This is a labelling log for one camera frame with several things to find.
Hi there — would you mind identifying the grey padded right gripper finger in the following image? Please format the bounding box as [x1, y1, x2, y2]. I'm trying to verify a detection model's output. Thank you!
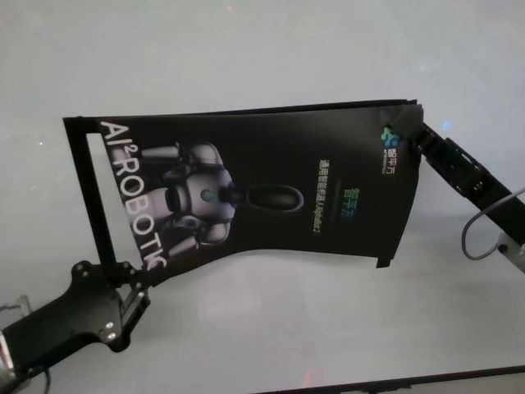
[389, 104, 434, 153]

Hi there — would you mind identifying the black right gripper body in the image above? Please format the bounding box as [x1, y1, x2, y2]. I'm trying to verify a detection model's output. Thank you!
[426, 130, 525, 236]

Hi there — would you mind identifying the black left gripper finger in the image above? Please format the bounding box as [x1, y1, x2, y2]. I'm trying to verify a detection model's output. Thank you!
[102, 261, 143, 288]
[116, 285, 152, 332]

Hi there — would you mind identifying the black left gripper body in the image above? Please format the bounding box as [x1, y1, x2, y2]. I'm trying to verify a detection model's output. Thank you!
[0, 260, 132, 366]

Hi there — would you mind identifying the black robot print poster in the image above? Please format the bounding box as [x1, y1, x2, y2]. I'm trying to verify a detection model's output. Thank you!
[96, 102, 426, 291]

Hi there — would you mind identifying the grey looped cable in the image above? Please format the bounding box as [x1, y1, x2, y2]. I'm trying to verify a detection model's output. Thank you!
[461, 191, 525, 262]

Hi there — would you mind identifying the silver metal bracket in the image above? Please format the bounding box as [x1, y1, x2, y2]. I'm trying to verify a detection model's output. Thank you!
[0, 294, 32, 325]

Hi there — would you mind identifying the black tape frame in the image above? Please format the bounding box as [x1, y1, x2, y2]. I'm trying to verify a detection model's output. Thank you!
[62, 97, 420, 272]

